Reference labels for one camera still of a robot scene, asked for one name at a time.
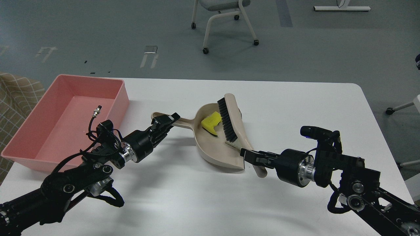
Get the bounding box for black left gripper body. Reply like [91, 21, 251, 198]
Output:
[123, 127, 156, 163]

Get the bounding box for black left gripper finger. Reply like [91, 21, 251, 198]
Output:
[151, 113, 180, 133]
[154, 127, 172, 146]

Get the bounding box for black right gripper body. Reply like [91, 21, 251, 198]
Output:
[272, 149, 315, 187]

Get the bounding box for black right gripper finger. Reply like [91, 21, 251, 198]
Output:
[252, 157, 279, 169]
[240, 148, 281, 161]

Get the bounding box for beige plastic dustpan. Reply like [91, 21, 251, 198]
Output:
[151, 103, 245, 172]

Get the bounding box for beige hand brush black bristles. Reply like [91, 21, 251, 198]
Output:
[217, 93, 253, 172]

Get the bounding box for yellow green sponge piece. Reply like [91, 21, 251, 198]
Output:
[201, 111, 222, 136]

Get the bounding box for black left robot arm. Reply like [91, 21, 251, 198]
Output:
[1, 106, 180, 236]

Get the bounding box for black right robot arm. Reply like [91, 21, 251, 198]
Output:
[240, 126, 419, 236]

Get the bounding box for pink plastic bin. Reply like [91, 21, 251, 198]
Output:
[1, 75, 129, 173]

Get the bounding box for white chair base right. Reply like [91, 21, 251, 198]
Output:
[385, 95, 420, 115]

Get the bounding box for beige checkered cloth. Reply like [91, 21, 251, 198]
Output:
[0, 72, 46, 186]

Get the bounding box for white office chair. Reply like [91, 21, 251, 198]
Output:
[191, 0, 260, 55]

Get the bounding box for white desk foot bar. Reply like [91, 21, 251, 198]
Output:
[313, 0, 371, 12]

